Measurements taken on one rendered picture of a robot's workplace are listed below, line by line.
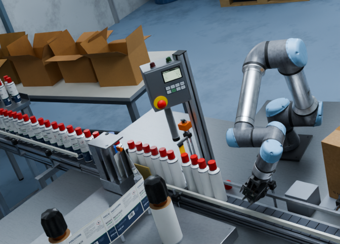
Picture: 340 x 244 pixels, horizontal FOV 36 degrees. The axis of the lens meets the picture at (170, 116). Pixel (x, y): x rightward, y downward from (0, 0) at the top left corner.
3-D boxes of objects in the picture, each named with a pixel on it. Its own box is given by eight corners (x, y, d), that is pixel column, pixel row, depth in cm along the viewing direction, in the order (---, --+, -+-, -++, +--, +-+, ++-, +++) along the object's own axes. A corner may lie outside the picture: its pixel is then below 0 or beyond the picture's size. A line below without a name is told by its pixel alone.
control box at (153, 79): (151, 104, 231) (138, 66, 223) (186, 92, 233) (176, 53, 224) (155, 113, 222) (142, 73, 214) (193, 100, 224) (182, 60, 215)
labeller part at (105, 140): (87, 145, 246) (87, 143, 246) (104, 132, 253) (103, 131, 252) (106, 150, 237) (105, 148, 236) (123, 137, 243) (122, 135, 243)
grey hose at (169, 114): (171, 140, 242) (159, 100, 232) (176, 136, 244) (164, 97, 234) (176, 142, 239) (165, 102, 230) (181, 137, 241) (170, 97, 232)
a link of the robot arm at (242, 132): (241, 37, 221) (221, 139, 198) (266, 35, 216) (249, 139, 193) (249, 54, 230) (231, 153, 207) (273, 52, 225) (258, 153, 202)
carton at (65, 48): (51, 90, 426) (34, 48, 410) (89, 62, 464) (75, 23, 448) (93, 90, 402) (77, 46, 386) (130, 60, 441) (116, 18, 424)
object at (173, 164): (173, 190, 241) (161, 153, 232) (180, 184, 244) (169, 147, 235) (181, 193, 237) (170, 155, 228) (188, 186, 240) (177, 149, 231)
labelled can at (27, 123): (32, 147, 319) (19, 118, 310) (33, 143, 324) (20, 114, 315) (40, 145, 319) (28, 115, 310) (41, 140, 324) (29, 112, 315)
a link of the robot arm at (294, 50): (295, 111, 256) (266, 34, 217) (327, 110, 249) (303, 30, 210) (292, 132, 249) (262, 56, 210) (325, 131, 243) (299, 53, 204)
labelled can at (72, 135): (82, 154, 295) (69, 123, 286) (87, 156, 291) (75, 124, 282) (75, 159, 292) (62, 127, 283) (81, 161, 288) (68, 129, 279)
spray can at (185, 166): (187, 195, 235) (176, 157, 226) (192, 188, 239) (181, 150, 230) (198, 196, 232) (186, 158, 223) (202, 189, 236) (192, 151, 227)
